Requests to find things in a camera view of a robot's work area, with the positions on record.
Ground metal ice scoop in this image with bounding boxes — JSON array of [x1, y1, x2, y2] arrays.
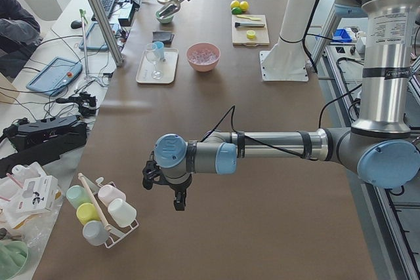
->
[[156, 0, 185, 18]]

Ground white cup on rack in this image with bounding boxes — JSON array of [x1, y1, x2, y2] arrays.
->
[[108, 198, 137, 228]]

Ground white cup rack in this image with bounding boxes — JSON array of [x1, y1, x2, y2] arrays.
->
[[77, 173, 140, 249]]

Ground light blue cup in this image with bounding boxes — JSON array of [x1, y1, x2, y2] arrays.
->
[[154, 41, 165, 60]]

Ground clear ice cubes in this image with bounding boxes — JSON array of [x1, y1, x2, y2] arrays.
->
[[189, 48, 218, 66]]

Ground pink cup on rack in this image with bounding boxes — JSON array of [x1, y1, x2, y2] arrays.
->
[[98, 184, 126, 207]]

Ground grey cup on rack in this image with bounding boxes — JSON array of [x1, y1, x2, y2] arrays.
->
[[83, 220, 110, 246]]

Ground yellow cup on rack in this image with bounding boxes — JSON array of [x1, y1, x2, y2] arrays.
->
[[76, 203, 100, 226]]

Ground green cup on rack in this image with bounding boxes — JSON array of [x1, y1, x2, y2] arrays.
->
[[66, 185, 91, 210]]

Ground grey folded cloth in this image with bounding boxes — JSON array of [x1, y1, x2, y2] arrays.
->
[[152, 31, 175, 45]]

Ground yellow lemon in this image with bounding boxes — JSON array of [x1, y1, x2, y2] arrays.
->
[[240, 1, 249, 12], [230, 0, 240, 9]]

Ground green lime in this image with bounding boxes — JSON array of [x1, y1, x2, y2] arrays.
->
[[231, 7, 242, 15]]

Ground yellow plastic knife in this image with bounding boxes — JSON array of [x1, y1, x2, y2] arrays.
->
[[236, 14, 261, 21]]

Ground steel muddler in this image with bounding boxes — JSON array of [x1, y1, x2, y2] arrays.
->
[[234, 22, 265, 28]]

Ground pink bowl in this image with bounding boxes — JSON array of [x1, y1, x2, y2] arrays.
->
[[186, 43, 221, 72]]

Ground clear wine glass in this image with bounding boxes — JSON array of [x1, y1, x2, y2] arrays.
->
[[145, 43, 162, 80]]

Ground wooden cutting board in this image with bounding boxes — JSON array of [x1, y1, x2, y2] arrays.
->
[[232, 14, 270, 47]]

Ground half lemon slice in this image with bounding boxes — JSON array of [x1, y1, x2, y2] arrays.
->
[[247, 30, 256, 39]]

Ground black keyboard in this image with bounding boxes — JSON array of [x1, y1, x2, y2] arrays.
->
[[100, 0, 117, 18]]

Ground cream serving tray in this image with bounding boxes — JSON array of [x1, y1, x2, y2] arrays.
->
[[135, 48, 179, 85]]

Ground black computer mouse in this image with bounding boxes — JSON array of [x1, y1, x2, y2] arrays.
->
[[70, 20, 82, 30]]

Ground white product box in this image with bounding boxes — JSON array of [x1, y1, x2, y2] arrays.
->
[[16, 176, 58, 214]]

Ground blue teach pendant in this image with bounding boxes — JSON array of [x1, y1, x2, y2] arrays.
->
[[26, 57, 83, 96]]

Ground blue parts bin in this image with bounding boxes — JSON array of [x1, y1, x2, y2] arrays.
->
[[333, 28, 356, 43]]

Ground person in dark jacket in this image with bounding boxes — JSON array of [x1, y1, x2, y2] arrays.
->
[[1, 0, 41, 78]]

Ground green plastic bowl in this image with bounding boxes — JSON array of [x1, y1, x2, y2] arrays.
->
[[1, 240, 29, 279]]

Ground aluminium frame post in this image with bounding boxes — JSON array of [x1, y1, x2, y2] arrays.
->
[[88, 0, 123, 67]]

